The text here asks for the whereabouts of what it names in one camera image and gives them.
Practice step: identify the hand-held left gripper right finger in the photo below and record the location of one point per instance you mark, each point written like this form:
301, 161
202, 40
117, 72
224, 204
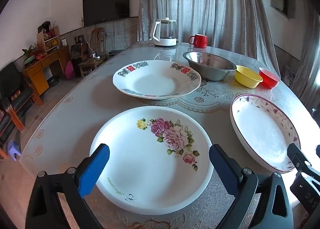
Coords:
223, 171

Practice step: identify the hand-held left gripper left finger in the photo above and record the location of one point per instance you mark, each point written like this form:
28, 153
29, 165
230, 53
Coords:
93, 169

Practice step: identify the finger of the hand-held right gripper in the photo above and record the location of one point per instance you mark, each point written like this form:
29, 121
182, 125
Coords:
297, 157
318, 150

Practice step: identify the white plate with purple rim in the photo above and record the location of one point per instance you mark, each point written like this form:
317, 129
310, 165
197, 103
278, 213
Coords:
260, 131

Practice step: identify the white rose print plate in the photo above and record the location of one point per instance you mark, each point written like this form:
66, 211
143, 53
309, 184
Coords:
140, 164

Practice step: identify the red plastic bowl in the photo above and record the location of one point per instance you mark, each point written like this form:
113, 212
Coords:
268, 80

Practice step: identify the yellow plastic bowl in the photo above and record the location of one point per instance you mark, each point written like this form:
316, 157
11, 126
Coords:
247, 76

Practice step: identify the white plate with red characters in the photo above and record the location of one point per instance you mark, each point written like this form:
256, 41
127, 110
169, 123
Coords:
155, 82

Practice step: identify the stainless steel bowl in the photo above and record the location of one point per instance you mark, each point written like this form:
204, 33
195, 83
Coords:
208, 65

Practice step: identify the patterned cushion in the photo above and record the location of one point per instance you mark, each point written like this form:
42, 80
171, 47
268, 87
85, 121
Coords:
287, 75

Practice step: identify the purple plastic stool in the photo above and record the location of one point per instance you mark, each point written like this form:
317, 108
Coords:
13, 150

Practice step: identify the grey side curtain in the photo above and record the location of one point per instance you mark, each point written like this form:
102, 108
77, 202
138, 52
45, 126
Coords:
303, 64

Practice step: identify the pink bag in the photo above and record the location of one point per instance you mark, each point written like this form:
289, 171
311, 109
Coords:
69, 70

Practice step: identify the wooden cabinet with clutter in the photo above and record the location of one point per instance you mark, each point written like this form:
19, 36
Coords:
37, 71

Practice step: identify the white power strip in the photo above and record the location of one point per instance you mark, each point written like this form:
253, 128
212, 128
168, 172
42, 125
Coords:
95, 55

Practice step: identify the black armchair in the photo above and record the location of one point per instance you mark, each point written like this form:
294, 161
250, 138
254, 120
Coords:
12, 86

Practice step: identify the small old television set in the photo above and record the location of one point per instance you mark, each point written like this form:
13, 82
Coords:
75, 51

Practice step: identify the wooden chair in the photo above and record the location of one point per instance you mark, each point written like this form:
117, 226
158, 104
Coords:
96, 41

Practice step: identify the green potted plant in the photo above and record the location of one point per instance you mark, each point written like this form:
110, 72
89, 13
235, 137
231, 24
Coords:
28, 56

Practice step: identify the red mug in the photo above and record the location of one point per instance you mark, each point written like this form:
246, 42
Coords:
200, 41

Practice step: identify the small wooden shelf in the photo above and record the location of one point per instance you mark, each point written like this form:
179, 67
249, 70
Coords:
51, 41

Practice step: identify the white glass electric kettle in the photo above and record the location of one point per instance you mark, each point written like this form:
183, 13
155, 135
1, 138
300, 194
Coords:
165, 32

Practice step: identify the black flat television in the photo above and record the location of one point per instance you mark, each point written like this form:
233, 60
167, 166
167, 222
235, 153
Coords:
106, 5

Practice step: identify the grey sheer curtain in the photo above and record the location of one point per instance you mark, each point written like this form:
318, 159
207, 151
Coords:
200, 1

